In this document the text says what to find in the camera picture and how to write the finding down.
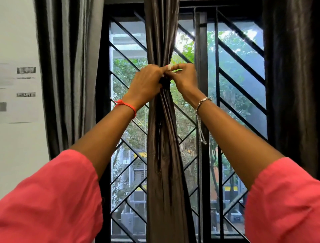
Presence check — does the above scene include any pink right sleeve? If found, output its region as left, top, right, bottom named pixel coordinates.
left=244, top=157, right=320, bottom=243

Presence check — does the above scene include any pink left sleeve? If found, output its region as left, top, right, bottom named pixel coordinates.
left=0, top=149, right=104, bottom=243

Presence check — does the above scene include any person's left hand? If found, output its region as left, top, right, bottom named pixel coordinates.
left=124, top=64, right=170, bottom=111

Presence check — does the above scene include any person's left forearm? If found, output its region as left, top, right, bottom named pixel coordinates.
left=70, top=101, right=137, bottom=180

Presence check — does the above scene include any red thread bracelet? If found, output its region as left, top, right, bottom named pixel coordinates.
left=114, top=100, right=137, bottom=118

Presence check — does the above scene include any black metal window grille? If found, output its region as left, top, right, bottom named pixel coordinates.
left=109, top=8, right=268, bottom=243

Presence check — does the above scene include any person's right forearm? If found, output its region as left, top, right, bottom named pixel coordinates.
left=195, top=99, right=285, bottom=191

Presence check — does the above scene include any pink sleeve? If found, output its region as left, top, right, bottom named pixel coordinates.
left=244, top=157, right=320, bottom=243
left=0, top=149, right=104, bottom=243

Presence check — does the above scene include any grey pleated curtain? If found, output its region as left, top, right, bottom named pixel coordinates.
left=33, top=0, right=105, bottom=161

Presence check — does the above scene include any black window frame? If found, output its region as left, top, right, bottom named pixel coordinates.
left=95, top=0, right=268, bottom=243

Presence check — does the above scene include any gathered brown satin curtain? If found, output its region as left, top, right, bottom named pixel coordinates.
left=143, top=0, right=197, bottom=243

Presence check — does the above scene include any person's right hand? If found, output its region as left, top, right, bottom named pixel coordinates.
left=165, top=63, right=207, bottom=106

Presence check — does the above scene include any silver chain bracelet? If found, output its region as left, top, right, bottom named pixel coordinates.
left=195, top=97, right=212, bottom=145

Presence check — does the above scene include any white paper sheet with print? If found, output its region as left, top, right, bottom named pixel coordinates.
left=0, top=61, right=43, bottom=124

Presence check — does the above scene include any dark brown hanging curtain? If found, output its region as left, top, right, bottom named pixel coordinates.
left=262, top=0, right=320, bottom=180

